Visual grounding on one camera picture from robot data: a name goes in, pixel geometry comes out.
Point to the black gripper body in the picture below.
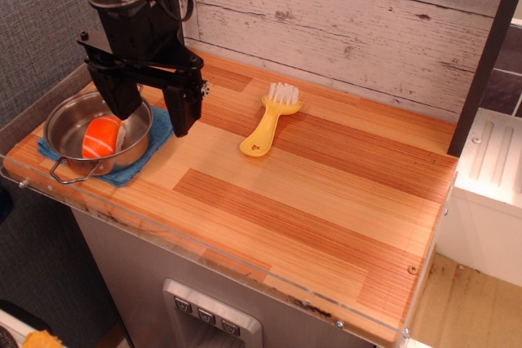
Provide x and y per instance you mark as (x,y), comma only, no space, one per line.
(143,38)

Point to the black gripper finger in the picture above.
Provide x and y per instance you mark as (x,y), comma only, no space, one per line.
(184,108)
(119,93)

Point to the yellow brush white bristles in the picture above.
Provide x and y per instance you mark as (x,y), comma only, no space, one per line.
(282,99)

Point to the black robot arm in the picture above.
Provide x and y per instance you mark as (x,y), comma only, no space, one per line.
(143,43)

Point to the blue folded cloth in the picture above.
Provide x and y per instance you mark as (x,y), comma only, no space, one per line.
(160,133)

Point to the orange salmon sushi toy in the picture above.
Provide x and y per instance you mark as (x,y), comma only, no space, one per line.
(104,137)

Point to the clear acrylic edge guard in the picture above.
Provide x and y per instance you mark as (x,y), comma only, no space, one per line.
(343,240)

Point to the silver dispenser panel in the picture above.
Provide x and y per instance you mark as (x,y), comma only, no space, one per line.
(199,320)

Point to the yellow object bottom left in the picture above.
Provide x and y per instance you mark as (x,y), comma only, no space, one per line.
(42,339)

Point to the dark grey left post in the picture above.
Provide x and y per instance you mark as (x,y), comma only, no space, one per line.
(171,1)

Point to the dark grey post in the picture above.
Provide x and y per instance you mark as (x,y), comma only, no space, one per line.
(492,47)
(171,1)

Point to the silver pot with handles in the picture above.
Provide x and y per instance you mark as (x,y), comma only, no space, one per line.
(65,127)

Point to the dark grey right post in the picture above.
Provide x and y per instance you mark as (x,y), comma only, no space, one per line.
(492,47)

